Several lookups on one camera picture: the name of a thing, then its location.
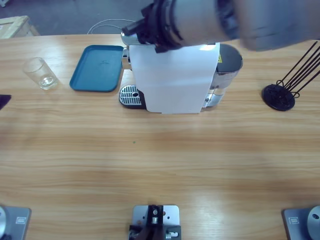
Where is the water tank with black lid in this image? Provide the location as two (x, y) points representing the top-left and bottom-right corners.
(209, 43), (244, 97)

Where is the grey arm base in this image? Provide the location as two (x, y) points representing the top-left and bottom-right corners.
(0, 204), (33, 240)
(281, 205), (320, 240)

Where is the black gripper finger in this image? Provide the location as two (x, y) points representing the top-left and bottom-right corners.
(0, 94), (12, 111)

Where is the white floor cable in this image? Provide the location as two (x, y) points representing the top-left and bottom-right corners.
(87, 18), (137, 35)

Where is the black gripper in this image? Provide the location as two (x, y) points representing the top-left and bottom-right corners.
(121, 0), (185, 55)

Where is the wooden crate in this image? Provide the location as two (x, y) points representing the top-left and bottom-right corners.
(0, 15), (41, 40)

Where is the white capsule coffee machine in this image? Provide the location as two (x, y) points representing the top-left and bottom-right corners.
(118, 37), (222, 115)

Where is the black capsule holder with rods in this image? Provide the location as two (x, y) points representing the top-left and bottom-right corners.
(261, 41), (320, 112)

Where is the grey camera mount plate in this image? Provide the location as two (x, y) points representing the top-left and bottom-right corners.
(128, 204), (182, 240)

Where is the silver coffee machine lever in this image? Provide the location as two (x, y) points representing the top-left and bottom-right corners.
(120, 31), (142, 46)

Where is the blue plastic tray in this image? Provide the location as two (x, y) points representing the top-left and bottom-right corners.
(69, 44), (125, 93)

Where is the metal drip tray grate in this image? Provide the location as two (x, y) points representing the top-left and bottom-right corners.
(119, 84), (142, 105)

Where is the clear drinking glass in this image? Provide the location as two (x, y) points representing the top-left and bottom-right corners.
(22, 57), (59, 91)

